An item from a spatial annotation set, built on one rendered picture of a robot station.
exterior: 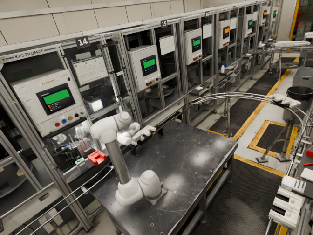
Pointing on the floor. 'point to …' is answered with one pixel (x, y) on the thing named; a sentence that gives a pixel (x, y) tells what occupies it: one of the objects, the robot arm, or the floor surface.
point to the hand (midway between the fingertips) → (107, 130)
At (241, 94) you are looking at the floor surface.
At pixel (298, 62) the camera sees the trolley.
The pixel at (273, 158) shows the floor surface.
